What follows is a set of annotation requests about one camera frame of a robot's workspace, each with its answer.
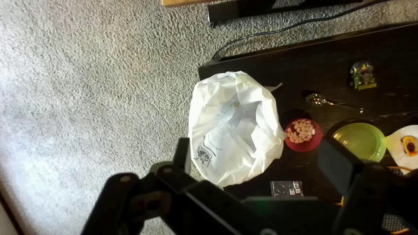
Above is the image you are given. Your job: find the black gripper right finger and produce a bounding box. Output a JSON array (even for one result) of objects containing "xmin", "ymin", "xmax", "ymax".
[{"xmin": 317, "ymin": 140, "xmax": 363, "ymax": 196}]

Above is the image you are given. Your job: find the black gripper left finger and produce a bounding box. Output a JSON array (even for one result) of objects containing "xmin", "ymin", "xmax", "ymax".
[{"xmin": 172, "ymin": 137, "xmax": 191, "ymax": 174}]

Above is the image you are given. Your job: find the green toy car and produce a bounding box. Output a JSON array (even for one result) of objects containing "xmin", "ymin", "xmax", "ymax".
[{"xmin": 350, "ymin": 61, "xmax": 378, "ymax": 90}]

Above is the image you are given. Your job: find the green plastic plate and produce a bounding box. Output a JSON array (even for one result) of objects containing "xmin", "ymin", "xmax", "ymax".
[{"xmin": 332, "ymin": 123, "xmax": 387, "ymax": 163}]

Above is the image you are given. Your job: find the white plastic bag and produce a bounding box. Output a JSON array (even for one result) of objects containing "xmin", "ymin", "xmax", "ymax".
[{"xmin": 188, "ymin": 72, "xmax": 285, "ymax": 187}]

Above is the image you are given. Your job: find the black remote control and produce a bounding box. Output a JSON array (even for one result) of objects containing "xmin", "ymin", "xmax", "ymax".
[{"xmin": 270, "ymin": 181, "xmax": 303, "ymax": 197}]

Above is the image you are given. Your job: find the metal spoon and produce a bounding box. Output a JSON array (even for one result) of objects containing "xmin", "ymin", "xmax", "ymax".
[{"xmin": 306, "ymin": 93, "xmax": 364, "ymax": 113}]

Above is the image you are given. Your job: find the black floor cable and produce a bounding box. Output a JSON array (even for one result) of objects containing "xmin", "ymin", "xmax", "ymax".
[{"xmin": 210, "ymin": 0, "xmax": 389, "ymax": 61}]

